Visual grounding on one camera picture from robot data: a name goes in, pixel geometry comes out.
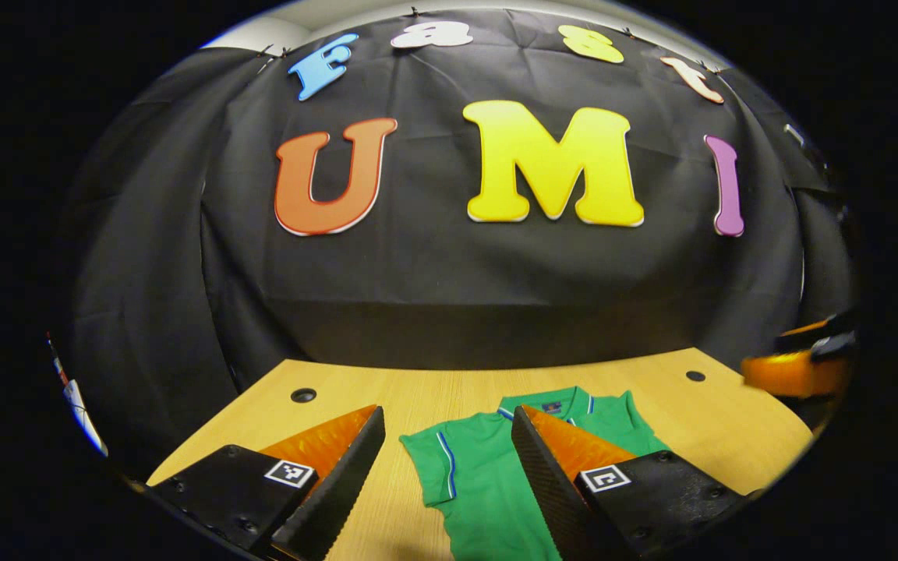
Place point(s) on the green T-shirt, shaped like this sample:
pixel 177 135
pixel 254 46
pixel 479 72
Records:
pixel 480 483

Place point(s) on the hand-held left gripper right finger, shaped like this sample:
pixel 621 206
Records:
pixel 542 483

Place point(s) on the black backdrop cloth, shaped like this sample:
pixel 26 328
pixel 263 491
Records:
pixel 433 265

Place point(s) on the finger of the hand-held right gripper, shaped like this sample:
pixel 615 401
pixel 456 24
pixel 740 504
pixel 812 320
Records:
pixel 792 343
pixel 792 374

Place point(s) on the bright display screen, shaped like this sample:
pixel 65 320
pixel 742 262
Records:
pixel 58 365

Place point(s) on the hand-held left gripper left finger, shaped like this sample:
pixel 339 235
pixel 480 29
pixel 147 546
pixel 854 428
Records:
pixel 344 483

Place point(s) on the black table grommet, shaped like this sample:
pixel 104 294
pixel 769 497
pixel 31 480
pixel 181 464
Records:
pixel 695 375
pixel 303 395

